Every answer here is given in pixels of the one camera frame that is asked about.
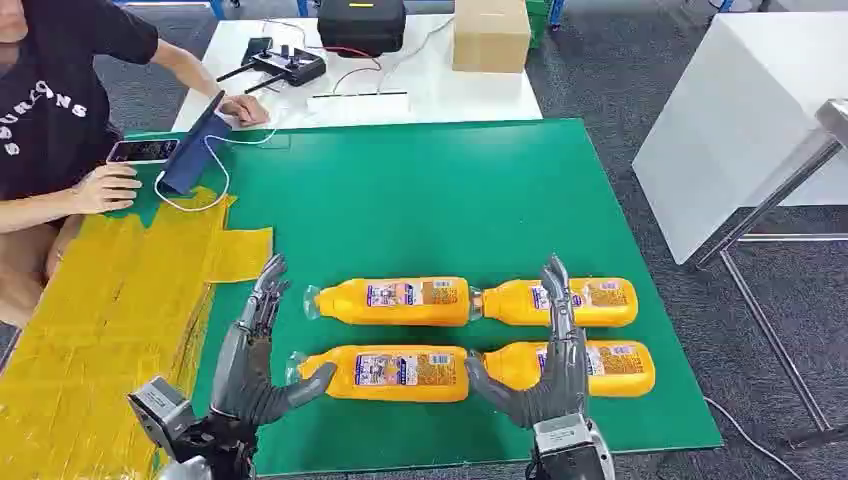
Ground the smartphone with pale case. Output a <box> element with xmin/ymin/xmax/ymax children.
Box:
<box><xmin>106</xmin><ymin>138</ymin><xmax>181</xmax><ymax>166</ymax></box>

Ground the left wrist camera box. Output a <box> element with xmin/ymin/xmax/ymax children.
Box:
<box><xmin>127</xmin><ymin>375</ymin><xmax>201</xmax><ymax>462</ymax></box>

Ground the person's hand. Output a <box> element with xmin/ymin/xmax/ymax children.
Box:
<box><xmin>71</xmin><ymin>163</ymin><xmax>143</xmax><ymax>216</ymax></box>
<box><xmin>218</xmin><ymin>93</ymin><xmax>271</xmax><ymax>128</ymax></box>

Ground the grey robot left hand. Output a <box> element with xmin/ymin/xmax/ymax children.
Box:
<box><xmin>209</xmin><ymin>253</ymin><xmax>338</xmax><ymax>427</ymax></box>

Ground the red cable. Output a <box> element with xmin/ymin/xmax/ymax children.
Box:
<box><xmin>322</xmin><ymin>45</ymin><xmax>385</xmax><ymax>95</ymax></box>

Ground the grey floor cable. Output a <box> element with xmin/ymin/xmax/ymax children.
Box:
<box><xmin>702</xmin><ymin>395</ymin><xmax>807</xmax><ymax>480</ymax></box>

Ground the orange drink bottle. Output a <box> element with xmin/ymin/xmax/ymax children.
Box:
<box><xmin>468</xmin><ymin>276</ymin><xmax>640</xmax><ymax>329</ymax></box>
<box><xmin>303</xmin><ymin>276</ymin><xmax>474</xmax><ymax>329</ymax></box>
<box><xmin>470</xmin><ymin>340</ymin><xmax>657</xmax><ymax>399</ymax></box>
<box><xmin>285</xmin><ymin>344</ymin><xmax>472</xmax><ymax>404</ymax></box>

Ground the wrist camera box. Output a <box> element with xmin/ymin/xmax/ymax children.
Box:
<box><xmin>532</xmin><ymin>413</ymin><xmax>598</xmax><ymax>460</ymax></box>
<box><xmin>127</xmin><ymin>375</ymin><xmax>201</xmax><ymax>462</ymax></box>

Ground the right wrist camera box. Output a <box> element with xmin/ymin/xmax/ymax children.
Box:
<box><xmin>532</xmin><ymin>413</ymin><xmax>598</xmax><ymax>460</ymax></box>

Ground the green crate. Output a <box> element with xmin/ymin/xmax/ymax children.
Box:
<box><xmin>525</xmin><ymin>0</ymin><xmax>555</xmax><ymax>50</ymax></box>

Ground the person's left hand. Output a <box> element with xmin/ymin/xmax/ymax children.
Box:
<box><xmin>218</xmin><ymin>93</ymin><xmax>271</xmax><ymax>128</ymax></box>

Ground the green mat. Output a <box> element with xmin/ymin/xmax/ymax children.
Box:
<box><xmin>124</xmin><ymin>118</ymin><xmax>724</xmax><ymax>478</ymax></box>

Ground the black remote controller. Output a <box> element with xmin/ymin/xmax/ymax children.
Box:
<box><xmin>215</xmin><ymin>44</ymin><xmax>329</xmax><ymax>96</ymax></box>

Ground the person's right hand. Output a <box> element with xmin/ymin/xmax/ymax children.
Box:
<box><xmin>71</xmin><ymin>163</ymin><xmax>143</xmax><ymax>216</ymax></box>

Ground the yellow sheet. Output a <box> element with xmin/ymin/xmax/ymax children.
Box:
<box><xmin>0</xmin><ymin>186</ymin><xmax>275</xmax><ymax>480</ymax></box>

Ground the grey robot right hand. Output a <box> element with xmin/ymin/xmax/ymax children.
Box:
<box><xmin>464</xmin><ymin>254</ymin><xmax>591</xmax><ymax>431</ymax></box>

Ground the large white slanted table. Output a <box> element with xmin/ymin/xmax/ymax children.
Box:
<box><xmin>631</xmin><ymin>11</ymin><xmax>848</xmax><ymax>267</ymax></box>

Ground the person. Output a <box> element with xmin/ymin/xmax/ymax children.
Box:
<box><xmin>0</xmin><ymin>0</ymin><xmax>271</xmax><ymax>331</ymax></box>

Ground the white charging cable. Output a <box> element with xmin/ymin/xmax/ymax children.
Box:
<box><xmin>152</xmin><ymin>127</ymin><xmax>280</xmax><ymax>214</ymax></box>

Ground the thin grey cable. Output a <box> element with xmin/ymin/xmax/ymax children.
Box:
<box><xmin>375</xmin><ymin>15</ymin><xmax>456</xmax><ymax>95</ymax></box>

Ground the white power strip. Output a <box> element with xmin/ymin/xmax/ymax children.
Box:
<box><xmin>305</xmin><ymin>90</ymin><xmax>411</xmax><ymax>120</ymax></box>

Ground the small black device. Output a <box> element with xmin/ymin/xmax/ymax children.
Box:
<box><xmin>241</xmin><ymin>36</ymin><xmax>275</xmax><ymax>67</ymax></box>

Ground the tablet in dark blue cover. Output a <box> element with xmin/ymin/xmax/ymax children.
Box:
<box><xmin>160</xmin><ymin>89</ymin><xmax>234</xmax><ymax>197</ymax></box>

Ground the black carrying case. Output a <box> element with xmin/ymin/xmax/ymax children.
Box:
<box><xmin>315</xmin><ymin>0</ymin><xmax>408</xmax><ymax>60</ymax></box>

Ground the cardboard box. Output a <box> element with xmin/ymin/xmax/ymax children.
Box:
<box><xmin>451</xmin><ymin>0</ymin><xmax>533</xmax><ymax>75</ymax></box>

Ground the metal frame stand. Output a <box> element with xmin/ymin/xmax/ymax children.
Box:
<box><xmin>687</xmin><ymin>98</ymin><xmax>848</xmax><ymax>452</ymax></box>

